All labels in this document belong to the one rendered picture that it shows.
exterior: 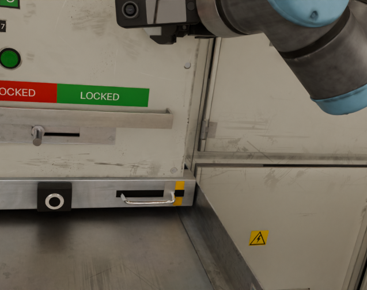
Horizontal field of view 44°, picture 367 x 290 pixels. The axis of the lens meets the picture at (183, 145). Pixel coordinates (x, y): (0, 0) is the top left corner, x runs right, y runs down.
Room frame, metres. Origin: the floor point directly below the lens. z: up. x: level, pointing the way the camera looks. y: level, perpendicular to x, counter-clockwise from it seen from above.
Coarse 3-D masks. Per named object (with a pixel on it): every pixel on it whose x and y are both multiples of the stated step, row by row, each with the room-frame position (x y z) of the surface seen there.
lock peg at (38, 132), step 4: (32, 128) 0.73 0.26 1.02; (36, 128) 0.73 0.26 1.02; (40, 128) 0.73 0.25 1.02; (32, 132) 0.73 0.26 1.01; (36, 132) 0.71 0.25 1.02; (40, 132) 0.71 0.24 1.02; (44, 132) 0.73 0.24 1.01; (36, 136) 0.69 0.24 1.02; (40, 136) 0.70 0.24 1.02; (36, 140) 0.68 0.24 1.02; (40, 140) 0.68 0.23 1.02; (36, 144) 0.68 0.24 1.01
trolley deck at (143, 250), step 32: (0, 224) 0.68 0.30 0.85; (32, 224) 0.70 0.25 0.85; (64, 224) 0.71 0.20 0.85; (96, 224) 0.73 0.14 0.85; (128, 224) 0.74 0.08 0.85; (160, 224) 0.76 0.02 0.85; (0, 256) 0.60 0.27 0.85; (32, 256) 0.61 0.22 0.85; (64, 256) 0.62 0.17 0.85; (96, 256) 0.63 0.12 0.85; (128, 256) 0.64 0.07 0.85; (160, 256) 0.65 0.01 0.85; (192, 256) 0.67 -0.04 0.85; (0, 288) 0.52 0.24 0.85; (32, 288) 0.53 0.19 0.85; (64, 288) 0.54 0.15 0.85; (96, 288) 0.55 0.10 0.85; (128, 288) 0.56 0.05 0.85; (160, 288) 0.57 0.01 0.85; (192, 288) 0.58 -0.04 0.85
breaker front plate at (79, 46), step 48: (48, 0) 0.74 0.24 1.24; (96, 0) 0.76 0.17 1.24; (0, 48) 0.71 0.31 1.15; (48, 48) 0.74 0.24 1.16; (96, 48) 0.76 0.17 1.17; (144, 48) 0.78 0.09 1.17; (192, 48) 0.81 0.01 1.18; (0, 144) 0.71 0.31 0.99; (48, 144) 0.74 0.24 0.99; (96, 144) 0.76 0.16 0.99; (144, 144) 0.79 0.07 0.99
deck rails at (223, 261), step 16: (176, 208) 0.82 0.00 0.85; (192, 208) 0.82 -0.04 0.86; (208, 208) 0.74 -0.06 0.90; (192, 224) 0.76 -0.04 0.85; (208, 224) 0.73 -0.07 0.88; (224, 224) 0.67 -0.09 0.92; (192, 240) 0.71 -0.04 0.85; (208, 240) 0.72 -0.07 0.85; (224, 240) 0.65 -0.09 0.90; (208, 256) 0.67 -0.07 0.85; (224, 256) 0.64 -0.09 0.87; (240, 256) 0.59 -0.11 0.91; (208, 272) 0.62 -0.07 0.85; (224, 272) 0.63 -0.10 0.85; (240, 272) 0.58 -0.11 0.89; (224, 288) 0.58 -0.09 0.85; (240, 288) 0.57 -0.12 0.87; (256, 288) 0.53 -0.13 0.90
